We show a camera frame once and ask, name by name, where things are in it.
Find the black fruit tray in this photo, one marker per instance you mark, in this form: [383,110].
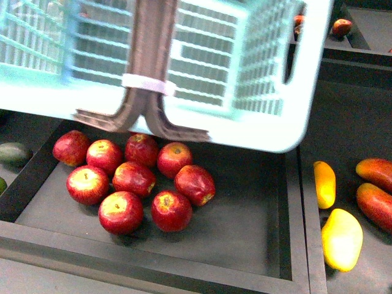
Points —
[250,238]

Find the yellow mango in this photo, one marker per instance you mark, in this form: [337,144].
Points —
[325,184]
[342,240]

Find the red orange mango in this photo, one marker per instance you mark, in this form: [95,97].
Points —
[377,171]
[375,204]

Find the green avocado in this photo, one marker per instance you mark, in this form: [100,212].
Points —
[15,154]
[3,185]

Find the light blue plastic basket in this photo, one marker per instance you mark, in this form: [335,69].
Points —
[238,73]

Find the red fruit in background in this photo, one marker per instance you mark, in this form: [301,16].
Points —
[341,27]

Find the red apple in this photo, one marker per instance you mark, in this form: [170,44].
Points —
[106,155]
[173,157]
[171,211]
[88,185]
[196,183]
[71,148]
[135,178]
[143,149]
[121,213]

